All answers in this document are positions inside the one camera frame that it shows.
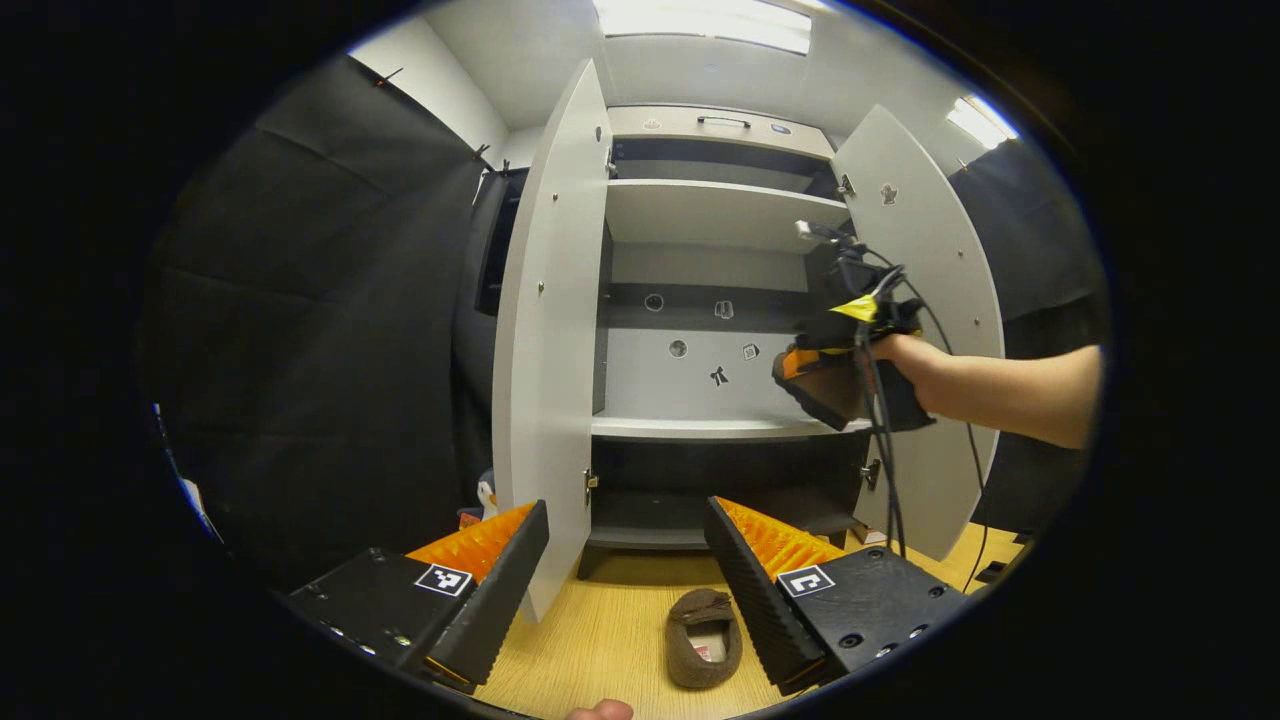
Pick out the black cable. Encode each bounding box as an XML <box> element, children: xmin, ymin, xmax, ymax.
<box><xmin>853</xmin><ymin>265</ymin><xmax>908</xmax><ymax>559</ymax></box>
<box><xmin>900</xmin><ymin>275</ymin><xmax>993</xmax><ymax>596</ymax></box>

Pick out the ceiling light panel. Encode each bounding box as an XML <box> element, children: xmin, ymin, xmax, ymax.
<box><xmin>945</xmin><ymin>95</ymin><xmax>1021</xmax><ymax>151</ymax></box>
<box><xmin>592</xmin><ymin>0</ymin><xmax>813</xmax><ymax>56</ymax></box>

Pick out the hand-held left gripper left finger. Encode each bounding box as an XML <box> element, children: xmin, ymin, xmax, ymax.
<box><xmin>285</xmin><ymin>499</ymin><xmax>551</xmax><ymax>689</ymax></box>

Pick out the white cabinet drawer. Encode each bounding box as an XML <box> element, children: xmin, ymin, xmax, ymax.
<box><xmin>607</xmin><ymin>105</ymin><xmax>836</xmax><ymax>161</ymax></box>

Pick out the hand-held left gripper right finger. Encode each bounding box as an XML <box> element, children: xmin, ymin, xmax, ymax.
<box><xmin>702</xmin><ymin>496</ymin><xmax>973</xmax><ymax>697</ymax></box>

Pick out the penguin plush toy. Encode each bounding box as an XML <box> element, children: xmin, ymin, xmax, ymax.
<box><xmin>458</xmin><ymin>468</ymin><xmax>499</xmax><ymax>531</ymax></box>

